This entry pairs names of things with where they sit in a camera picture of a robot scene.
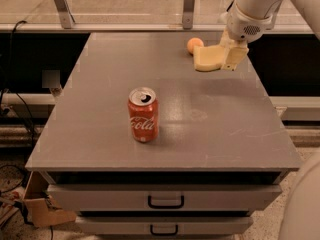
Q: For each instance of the middle metal bracket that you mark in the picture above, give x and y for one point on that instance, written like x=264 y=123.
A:
x=187 y=15

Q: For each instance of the yellow sponge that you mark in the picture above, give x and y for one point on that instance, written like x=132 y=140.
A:
x=208 y=58

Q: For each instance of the upper grey drawer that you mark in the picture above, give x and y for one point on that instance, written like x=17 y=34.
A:
x=146 y=197

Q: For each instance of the grey drawer cabinet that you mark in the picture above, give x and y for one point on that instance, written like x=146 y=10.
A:
x=217 y=128

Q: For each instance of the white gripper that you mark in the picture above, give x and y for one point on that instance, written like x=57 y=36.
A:
x=242 y=26

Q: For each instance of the cardboard box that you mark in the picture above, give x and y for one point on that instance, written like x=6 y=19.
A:
x=43 y=209

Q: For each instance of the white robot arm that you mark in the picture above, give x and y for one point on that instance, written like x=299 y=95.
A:
x=301 y=218

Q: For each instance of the red coke can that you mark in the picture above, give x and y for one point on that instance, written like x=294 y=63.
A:
x=143 y=114

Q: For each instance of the left metal bracket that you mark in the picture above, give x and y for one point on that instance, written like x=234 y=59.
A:
x=65 y=16

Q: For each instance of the grey drawer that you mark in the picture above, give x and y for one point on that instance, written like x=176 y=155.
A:
x=164 y=226
x=146 y=197

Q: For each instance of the lower grey drawer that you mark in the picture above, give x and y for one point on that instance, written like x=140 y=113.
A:
x=164 y=226

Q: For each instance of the white pipe rail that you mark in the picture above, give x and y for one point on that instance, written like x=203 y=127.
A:
x=30 y=99

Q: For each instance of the orange ball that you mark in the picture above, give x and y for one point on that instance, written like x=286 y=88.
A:
x=194 y=42

